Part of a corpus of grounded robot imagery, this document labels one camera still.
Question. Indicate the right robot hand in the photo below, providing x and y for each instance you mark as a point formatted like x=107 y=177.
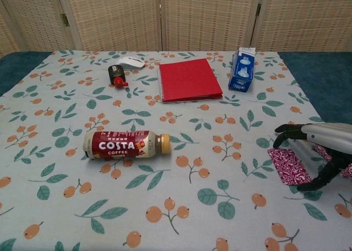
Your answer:
x=330 y=135

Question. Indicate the floral tablecloth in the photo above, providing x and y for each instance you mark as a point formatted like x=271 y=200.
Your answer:
x=176 y=119

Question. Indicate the blue and white carton box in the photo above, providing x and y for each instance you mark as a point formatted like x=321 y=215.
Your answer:
x=242 y=72

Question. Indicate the brass screen hinge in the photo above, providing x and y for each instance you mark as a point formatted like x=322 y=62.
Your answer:
x=258 y=10
x=64 y=19

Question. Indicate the red spiral notebook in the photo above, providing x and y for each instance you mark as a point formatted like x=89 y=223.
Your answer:
x=189 y=79

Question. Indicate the Costa coffee bottle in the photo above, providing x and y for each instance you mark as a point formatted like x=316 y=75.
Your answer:
x=123 y=145

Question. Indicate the white computer mouse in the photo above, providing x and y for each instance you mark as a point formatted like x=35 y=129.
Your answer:
x=130 y=63

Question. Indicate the black bottle with red cap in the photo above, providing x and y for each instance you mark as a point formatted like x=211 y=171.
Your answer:
x=115 y=72

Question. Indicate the woven folding screen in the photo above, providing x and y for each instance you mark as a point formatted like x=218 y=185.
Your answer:
x=115 y=17

